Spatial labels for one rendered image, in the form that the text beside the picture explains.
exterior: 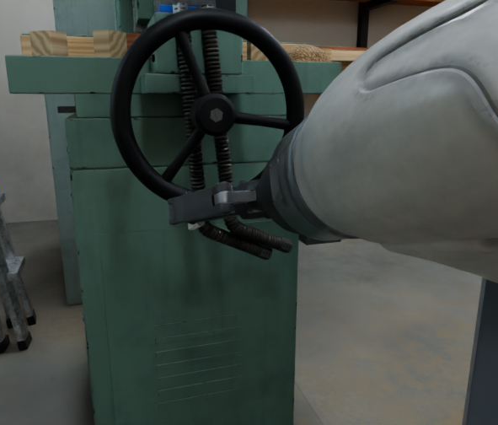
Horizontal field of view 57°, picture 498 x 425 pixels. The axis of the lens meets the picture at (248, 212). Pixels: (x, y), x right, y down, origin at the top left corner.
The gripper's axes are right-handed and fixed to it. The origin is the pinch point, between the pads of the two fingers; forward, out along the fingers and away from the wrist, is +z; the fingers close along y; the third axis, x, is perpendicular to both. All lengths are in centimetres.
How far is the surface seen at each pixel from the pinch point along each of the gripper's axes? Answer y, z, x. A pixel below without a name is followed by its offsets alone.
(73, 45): 21, 39, -39
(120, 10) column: 11, 53, -55
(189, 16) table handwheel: 3.8, 6.4, -27.7
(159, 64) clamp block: 7.1, 17.2, -25.6
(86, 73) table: 18.3, 26.4, -27.8
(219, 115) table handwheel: 0.0, 9.9, -15.1
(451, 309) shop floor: -112, 107, 35
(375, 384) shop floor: -55, 74, 47
